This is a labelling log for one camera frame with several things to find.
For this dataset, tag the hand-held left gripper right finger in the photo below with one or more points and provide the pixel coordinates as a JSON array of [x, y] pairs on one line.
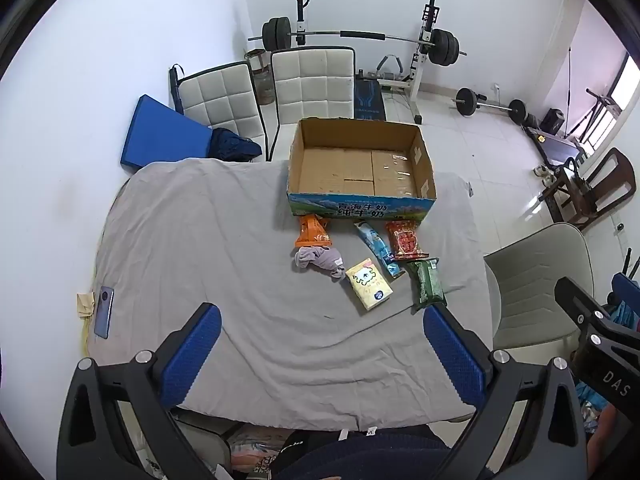
[[452, 360]]

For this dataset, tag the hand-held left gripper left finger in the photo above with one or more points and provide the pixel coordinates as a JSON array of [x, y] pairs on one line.
[[192, 355]]

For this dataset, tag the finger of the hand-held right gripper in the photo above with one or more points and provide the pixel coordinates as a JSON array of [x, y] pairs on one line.
[[577, 300], [625, 287]]

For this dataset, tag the green snack packet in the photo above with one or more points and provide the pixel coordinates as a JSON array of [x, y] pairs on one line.
[[426, 282]]

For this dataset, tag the yellow tissue pack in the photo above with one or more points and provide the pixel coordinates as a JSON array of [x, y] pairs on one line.
[[369, 282]]

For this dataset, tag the red snack packet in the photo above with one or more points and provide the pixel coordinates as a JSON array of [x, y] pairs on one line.
[[404, 240]]

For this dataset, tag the long blue snack packet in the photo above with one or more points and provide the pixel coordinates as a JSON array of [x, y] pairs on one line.
[[377, 247]]

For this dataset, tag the purple cloth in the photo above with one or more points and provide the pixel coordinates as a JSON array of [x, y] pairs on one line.
[[320, 260]]

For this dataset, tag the orange snack packet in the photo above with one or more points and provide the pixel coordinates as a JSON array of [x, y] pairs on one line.
[[312, 232]]

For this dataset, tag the cardboard box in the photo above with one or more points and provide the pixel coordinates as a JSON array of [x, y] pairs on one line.
[[350, 170]]

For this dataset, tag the beige plastic chair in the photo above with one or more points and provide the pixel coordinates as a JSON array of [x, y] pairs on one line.
[[540, 285]]

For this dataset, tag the blue smartphone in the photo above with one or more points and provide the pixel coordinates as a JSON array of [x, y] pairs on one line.
[[104, 312]]

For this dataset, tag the brown wooden chair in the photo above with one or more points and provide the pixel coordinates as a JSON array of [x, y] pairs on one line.
[[605, 185]]

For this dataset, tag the plastic bags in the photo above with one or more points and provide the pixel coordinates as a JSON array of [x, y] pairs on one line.
[[250, 455]]

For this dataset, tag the beige cloth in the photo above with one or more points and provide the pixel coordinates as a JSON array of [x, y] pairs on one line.
[[85, 305]]

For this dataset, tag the grey bed sheet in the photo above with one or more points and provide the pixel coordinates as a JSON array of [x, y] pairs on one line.
[[225, 240]]

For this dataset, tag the person's dark blue pants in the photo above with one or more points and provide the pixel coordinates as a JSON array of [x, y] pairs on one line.
[[360, 455]]

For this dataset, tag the black exercise machine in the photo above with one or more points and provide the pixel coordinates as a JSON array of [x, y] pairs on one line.
[[575, 135]]

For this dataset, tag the black speaker box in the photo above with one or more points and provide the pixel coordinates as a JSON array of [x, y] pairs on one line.
[[553, 121]]

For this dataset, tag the window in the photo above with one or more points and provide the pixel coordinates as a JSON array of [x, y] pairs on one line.
[[625, 95]]

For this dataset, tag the dark blue garment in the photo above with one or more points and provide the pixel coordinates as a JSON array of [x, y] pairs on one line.
[[232, 145]]

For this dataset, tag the blue foam mat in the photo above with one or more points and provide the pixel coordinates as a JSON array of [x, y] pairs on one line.
[[160, 132]]

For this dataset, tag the short barbell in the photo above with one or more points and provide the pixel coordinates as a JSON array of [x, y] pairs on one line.
[[467, 100]]

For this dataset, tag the white padded chair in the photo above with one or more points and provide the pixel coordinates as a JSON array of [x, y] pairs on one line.
[[220, 95], [310, 80]]

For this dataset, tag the black bag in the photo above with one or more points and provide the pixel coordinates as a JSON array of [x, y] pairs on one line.
[[175, 85]]

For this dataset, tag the white weight bench rack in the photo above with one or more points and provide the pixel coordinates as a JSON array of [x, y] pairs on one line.
[[425, 60]]

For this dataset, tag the brown jug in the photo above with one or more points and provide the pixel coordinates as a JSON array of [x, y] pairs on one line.
[[260, 75]]

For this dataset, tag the long barbell with black plates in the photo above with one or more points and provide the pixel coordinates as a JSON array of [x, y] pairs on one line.
[[360, 35]]

